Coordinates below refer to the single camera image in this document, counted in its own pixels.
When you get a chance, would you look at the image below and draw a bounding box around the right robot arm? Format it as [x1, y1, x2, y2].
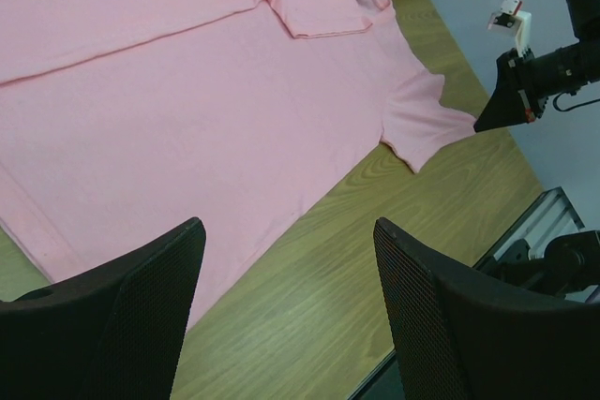
[473, 0, 599, 133]

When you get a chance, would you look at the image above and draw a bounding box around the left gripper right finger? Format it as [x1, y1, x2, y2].
[373, 217, 599, 399]

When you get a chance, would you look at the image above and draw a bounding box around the pink t shirt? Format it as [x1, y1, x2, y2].
[1, 0, 474, 322]

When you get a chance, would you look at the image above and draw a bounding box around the aluminium frame rail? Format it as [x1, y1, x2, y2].
[474, 187, 599, 304]

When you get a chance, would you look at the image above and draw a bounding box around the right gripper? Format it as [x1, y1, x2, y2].
[473, 49, 550, 133]

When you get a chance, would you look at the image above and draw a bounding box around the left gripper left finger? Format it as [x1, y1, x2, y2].
[1, 217, 206, 399]

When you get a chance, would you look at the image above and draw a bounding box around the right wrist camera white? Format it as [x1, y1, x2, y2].
[487, 0, 532, 57]

